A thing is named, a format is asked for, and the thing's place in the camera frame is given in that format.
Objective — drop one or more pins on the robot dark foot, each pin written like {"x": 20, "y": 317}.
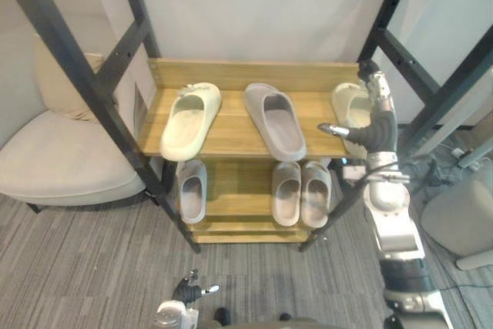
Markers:
{"x": 285, "y": 316}
{"x": 222, "y": 315}

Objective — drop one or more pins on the beige armchair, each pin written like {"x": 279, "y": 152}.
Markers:
{"x": 58, "y": 152}

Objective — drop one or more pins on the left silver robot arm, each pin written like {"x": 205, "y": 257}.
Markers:
{"x": 173, "y": 313}

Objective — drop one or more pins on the cream slipper with charm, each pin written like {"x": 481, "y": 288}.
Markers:
{"x": 190, "y": 121}

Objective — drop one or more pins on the large grey slipper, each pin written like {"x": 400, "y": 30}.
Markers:
{"x": 276, "y": 121}

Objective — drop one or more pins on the white power strip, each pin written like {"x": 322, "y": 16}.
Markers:
{"x": 464, "y": 156}

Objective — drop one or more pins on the small grey slipper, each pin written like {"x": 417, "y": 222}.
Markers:
{"x": 287, "y": 192}
{"x": 191, "y": 190}
{"x": 316, "y": 194}

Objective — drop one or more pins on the grey pouf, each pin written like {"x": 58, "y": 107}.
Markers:
{"x": 462, "y": 217}

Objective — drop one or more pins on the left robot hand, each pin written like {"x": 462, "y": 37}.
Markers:
{"x": 188, "y": 289}

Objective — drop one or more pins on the beige cushion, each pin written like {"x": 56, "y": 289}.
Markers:
{"x": 73, "y": 86}

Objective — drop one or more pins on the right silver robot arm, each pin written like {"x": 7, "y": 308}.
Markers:
{"x": 400, "y": 236}

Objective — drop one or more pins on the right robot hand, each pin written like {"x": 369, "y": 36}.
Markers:
{"x": 379, "y": 128}

